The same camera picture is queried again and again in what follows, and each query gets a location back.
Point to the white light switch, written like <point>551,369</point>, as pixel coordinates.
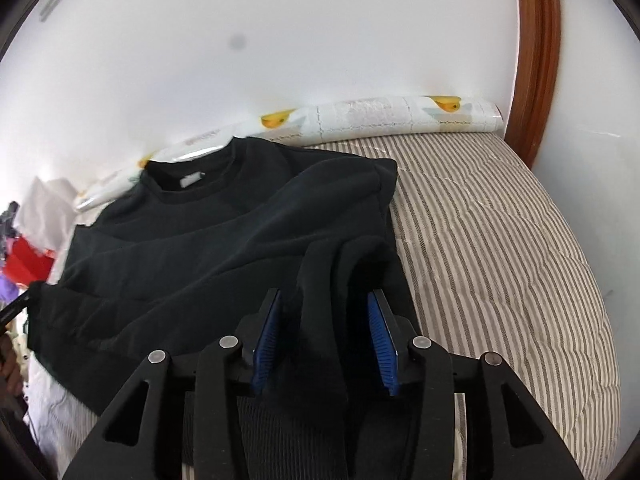
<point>50,4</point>

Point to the white plastic bag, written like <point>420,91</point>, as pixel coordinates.
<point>45,205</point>

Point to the grey plaid cloth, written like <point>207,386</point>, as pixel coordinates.
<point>9,217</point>

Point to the person's left hand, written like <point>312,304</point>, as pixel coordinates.
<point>10,365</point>

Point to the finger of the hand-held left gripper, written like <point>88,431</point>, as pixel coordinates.
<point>15,308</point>

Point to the red paper shopping bag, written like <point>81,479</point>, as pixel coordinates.
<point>25,260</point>

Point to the brown wooden door frame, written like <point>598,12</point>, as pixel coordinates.
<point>537,60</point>

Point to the striped bed cover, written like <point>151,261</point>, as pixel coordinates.
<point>500,270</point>

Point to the black sweatshirt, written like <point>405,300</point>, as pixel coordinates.
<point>225,240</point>

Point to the white duck print roll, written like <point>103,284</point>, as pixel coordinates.
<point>375,115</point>

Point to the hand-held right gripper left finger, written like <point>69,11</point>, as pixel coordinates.
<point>267,342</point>

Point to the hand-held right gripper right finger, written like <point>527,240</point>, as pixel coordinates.
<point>382,345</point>

